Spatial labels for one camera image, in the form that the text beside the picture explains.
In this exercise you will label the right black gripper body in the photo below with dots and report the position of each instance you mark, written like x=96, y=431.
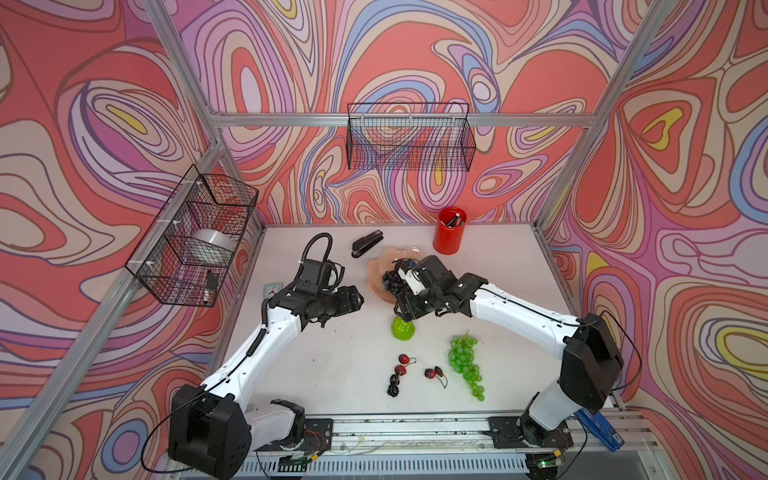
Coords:
x=427, y=300

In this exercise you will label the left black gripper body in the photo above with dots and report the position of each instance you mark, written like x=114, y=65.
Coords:
x=334, y=303

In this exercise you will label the dark fake avocado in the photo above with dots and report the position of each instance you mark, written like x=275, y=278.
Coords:
x=403, y=310

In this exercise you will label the dark purple grape bunch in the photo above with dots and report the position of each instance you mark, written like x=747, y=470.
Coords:
x=393, y=284

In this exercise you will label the green fake apple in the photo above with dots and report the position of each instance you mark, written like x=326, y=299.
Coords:
x=402, y=330

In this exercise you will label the green grape bunch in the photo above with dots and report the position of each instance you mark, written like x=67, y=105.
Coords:
x=461, y=359

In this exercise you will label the red cherry pair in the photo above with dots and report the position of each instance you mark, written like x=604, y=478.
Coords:
x=404, y=361
x=436, y=373

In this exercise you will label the dark blackberry pair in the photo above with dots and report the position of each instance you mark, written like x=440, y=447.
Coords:
x=393, y=388

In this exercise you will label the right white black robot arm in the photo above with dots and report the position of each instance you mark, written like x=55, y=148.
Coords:
x=590, y=361

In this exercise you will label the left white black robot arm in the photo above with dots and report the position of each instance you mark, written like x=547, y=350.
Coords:
x=213, y=427

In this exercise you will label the small teal alarm clock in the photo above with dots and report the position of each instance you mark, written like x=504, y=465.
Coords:
x=271, y=289

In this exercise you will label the red plastic cup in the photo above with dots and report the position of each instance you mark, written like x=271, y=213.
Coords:
x=449, y=232

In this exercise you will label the black stapler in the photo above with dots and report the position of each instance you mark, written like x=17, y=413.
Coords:
x=364, y=244

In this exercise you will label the white tape roll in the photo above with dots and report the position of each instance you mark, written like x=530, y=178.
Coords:
x=211, y=247

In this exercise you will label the blue stapler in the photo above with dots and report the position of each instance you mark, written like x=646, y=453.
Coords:
x=599, y=426

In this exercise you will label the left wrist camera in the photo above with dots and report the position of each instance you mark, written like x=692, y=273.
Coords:
x=314, y=277

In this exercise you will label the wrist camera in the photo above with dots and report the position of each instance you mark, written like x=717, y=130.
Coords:
x=314, y=277
x=411, y=279

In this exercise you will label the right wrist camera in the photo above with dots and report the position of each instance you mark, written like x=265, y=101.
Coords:
x=411, y=279

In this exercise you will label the left black wire basket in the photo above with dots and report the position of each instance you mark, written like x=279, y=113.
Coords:
x=186, y=256

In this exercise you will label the black wire basket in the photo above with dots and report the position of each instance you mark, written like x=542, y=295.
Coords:
x=186, y=256
x=410, y=136

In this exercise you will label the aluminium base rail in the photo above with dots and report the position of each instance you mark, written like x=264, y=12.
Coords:
x=472, y=445

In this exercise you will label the back black wire basket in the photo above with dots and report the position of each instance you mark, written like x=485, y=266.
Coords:
x=410, y=136

